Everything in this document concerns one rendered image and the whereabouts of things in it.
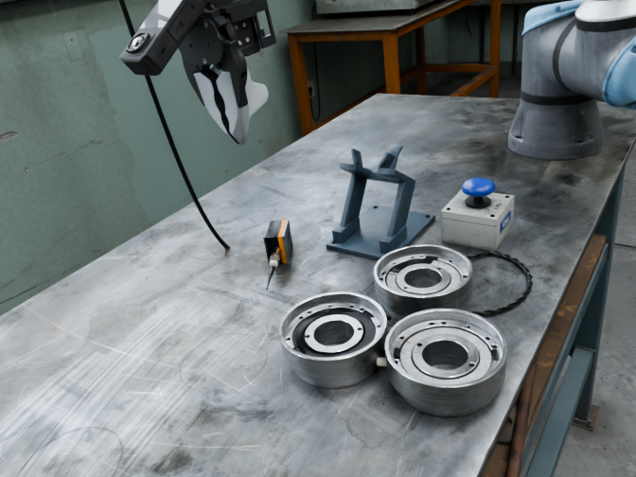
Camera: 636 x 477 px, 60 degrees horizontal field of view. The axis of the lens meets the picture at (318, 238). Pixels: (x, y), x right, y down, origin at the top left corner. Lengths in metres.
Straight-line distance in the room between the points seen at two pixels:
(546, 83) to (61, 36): 1.63
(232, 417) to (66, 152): 1.72
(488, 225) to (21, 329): 0.58
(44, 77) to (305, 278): 1.57
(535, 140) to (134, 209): 1.72
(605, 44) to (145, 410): 0.70
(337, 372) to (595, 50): 0.55
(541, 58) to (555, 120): 0.10
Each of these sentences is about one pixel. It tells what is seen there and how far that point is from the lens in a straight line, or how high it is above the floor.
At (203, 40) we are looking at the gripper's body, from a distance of 0.64.
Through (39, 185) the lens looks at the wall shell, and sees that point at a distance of 2.12.
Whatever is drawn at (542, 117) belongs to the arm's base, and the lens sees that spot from 0.98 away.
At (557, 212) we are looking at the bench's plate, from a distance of 0.82.
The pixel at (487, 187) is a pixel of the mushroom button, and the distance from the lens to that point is 0.71.
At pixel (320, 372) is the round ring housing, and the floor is 0.83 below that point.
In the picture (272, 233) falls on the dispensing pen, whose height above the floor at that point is 0.84.
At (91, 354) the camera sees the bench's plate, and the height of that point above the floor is 0.80.
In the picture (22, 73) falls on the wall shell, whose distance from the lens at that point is 2.08.
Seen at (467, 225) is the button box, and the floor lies 0.83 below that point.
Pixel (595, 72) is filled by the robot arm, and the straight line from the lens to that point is 0.85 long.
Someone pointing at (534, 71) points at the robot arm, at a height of 0.94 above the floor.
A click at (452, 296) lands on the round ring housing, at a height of 0.83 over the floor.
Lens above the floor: 1.17
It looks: 29 degrees down
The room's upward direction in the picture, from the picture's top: 9 degrees counter-clockwise
